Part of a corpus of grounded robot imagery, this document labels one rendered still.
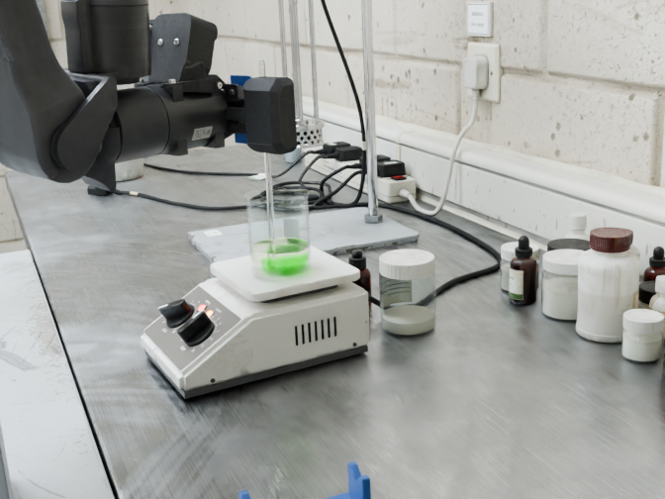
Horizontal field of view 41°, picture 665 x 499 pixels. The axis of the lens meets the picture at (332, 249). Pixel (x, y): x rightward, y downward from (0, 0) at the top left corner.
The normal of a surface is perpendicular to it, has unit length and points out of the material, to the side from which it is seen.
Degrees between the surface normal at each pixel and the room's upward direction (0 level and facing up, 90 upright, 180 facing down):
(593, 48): 90
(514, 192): 90
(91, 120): 94
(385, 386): 0
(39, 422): 0
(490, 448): 0
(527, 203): 90
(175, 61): 71
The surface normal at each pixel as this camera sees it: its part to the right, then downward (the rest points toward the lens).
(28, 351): -0.04, -0.96
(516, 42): -0.92, 0.15
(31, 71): 0.80, 0.21
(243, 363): 0.47, 0.23
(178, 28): -0.61, -0.07
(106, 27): 0.11, 0.33
